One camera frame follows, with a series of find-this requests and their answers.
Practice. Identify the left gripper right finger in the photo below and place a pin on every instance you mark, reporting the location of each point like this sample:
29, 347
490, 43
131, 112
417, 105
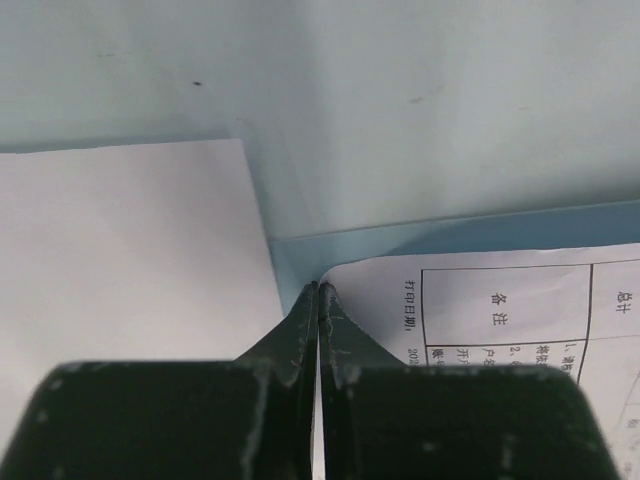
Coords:
384, 419

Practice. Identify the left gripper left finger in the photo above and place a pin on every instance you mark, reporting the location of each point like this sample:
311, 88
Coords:
249, 418

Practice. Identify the light blue clipboard folder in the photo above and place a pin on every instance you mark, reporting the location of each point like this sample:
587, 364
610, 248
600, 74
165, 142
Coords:
300, 261

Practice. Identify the white paper sheet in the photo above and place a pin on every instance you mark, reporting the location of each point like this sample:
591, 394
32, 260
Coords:
143, 251

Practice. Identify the printed paper sheet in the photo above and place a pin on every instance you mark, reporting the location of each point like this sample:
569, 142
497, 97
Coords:
576, 310

